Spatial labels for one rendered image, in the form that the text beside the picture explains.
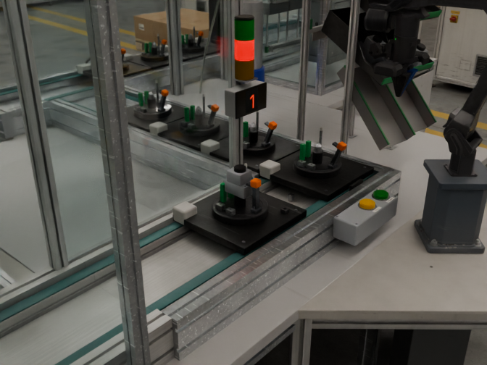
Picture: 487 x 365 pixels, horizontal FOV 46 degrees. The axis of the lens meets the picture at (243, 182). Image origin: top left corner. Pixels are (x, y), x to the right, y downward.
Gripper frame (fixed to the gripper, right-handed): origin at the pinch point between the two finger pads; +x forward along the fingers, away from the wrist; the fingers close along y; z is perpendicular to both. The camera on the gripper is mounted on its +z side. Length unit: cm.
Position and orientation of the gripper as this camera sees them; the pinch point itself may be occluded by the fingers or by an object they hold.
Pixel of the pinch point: (399, 83)
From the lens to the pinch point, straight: 153.4
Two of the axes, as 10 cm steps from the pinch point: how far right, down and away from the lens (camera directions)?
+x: 0.0, 9.0, 4.5
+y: -6.6, 3.3, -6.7
